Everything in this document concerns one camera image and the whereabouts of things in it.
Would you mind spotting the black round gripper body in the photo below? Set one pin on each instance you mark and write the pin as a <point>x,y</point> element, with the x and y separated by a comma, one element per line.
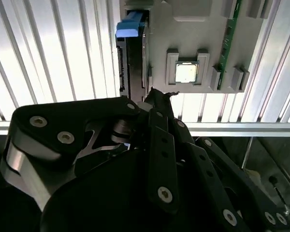
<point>99,198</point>

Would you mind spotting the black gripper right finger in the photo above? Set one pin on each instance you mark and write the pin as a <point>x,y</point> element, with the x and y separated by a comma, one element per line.
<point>240,180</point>

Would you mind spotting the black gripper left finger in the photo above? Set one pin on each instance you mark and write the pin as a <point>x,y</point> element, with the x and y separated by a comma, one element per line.
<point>50,123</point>

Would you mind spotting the hard disk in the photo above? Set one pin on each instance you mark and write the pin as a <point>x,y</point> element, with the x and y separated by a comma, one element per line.
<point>129,26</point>

